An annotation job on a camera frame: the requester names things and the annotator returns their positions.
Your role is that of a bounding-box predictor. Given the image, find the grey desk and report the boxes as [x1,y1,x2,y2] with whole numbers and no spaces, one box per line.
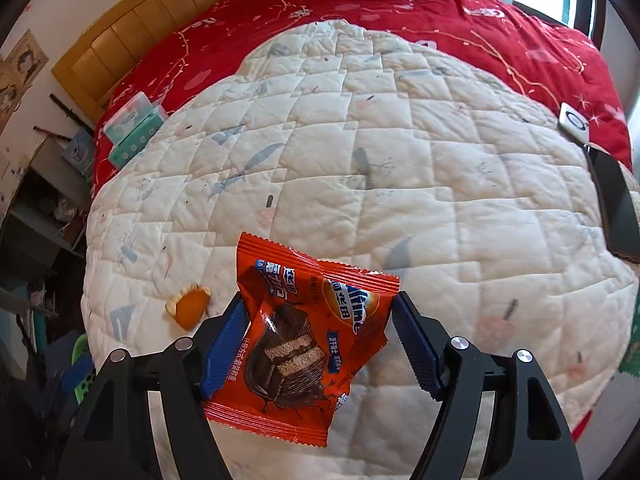
[0,137,93,261]

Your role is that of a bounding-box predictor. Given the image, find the green plastic basket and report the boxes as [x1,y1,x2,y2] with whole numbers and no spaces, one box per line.
[70,332,97,406]

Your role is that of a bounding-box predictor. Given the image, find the small white device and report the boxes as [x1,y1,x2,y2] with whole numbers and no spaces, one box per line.
[556,102,591,146]

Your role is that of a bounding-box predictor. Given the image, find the teal tissue pack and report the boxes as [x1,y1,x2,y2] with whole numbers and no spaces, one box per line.
[107,105,171,171]

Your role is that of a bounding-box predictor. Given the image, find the orange chocolate wafer wrapper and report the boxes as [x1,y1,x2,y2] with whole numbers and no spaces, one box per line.
[204,231,401,448]

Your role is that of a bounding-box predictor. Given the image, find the blue paper bag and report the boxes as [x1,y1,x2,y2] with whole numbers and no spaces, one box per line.
[65,127,96,178]

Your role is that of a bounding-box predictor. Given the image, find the green flowered cloth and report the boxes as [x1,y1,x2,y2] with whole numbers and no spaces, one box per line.
[617,337,640,376]

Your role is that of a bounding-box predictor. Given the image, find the white green tissue pack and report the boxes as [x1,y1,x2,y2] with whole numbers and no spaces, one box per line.
[102,92,153,143]

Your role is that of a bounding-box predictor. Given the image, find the white quilted blanket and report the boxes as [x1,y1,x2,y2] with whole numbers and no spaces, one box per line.
[80,20,640,480]

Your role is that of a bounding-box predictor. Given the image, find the black smartphone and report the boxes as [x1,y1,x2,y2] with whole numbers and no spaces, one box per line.
[582,144,640,261]

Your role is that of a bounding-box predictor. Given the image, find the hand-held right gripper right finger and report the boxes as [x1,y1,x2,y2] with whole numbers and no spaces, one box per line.
[390,290,583,480]

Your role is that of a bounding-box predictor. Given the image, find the orange peel piece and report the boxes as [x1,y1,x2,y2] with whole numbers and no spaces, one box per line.
[165,283,212,331]

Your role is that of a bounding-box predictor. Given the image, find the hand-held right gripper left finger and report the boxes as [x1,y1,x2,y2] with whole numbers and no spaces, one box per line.
[57,292,251,480]

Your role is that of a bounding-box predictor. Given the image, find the wooden headboard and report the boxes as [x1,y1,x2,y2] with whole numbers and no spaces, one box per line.
[51,0,293,123]

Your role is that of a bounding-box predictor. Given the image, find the brown cartoon wall poster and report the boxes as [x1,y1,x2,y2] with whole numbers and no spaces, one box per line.
[7,30,50,83]
[0,67,23,126]

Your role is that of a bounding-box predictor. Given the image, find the red black sword stick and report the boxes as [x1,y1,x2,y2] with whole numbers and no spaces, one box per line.
[32,125,73,143]

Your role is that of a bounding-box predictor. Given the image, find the red floral bedspread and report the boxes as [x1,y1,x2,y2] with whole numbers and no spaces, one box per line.
[90,0,633,443]

